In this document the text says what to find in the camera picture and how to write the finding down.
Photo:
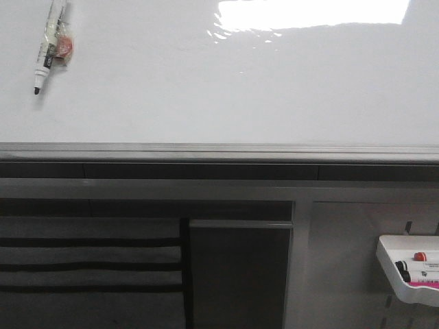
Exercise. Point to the white black whiteboard marker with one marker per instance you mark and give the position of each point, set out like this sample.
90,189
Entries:
56,46

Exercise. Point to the dark grey cabinet panel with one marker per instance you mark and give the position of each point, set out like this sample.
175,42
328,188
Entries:
240,271

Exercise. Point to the black capped marker in tray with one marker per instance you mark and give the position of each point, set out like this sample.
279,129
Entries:
420,272

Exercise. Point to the red capped marker in tray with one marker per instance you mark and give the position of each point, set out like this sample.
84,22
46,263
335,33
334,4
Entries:
427,257

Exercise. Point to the white plastic marker tray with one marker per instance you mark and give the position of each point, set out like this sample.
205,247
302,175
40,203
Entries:
392,248

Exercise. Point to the pink eraser in tray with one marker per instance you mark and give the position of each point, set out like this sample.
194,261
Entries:
434,285

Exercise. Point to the white whiteboard with aluminium frame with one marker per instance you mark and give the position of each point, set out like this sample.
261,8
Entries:
287,81

